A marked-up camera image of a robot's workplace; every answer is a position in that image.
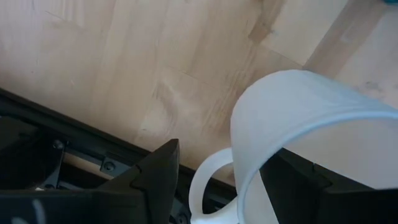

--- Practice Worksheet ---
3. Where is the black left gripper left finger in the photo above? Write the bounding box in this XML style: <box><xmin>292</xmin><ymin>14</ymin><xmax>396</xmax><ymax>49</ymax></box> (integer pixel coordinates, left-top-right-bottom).
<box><xmin>96</xmin><ymin>138</ymin><xmax>181</xmax><ymax>224</ymax></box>

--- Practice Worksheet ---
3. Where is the black table rig frame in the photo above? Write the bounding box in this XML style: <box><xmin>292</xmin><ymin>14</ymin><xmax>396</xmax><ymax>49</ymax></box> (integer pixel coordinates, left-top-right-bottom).
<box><xmin>0</xmin><ymin>88</ymin><xmax>238</xmax><ymax>224</ymax></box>

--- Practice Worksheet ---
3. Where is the white mug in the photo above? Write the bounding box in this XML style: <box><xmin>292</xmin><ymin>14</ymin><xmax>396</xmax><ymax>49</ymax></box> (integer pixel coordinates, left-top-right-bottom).
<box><xmin>188</xmin><ymin>69</ymin><xmax>398</xmax><ymax>224</ymax></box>

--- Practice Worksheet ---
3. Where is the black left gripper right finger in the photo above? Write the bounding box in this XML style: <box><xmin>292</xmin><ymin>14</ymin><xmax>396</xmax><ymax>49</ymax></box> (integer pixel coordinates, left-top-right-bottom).
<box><xmin>259</xmin><ymin>148</ymin><xmax>332</xmax><ymax>224</ymax></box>

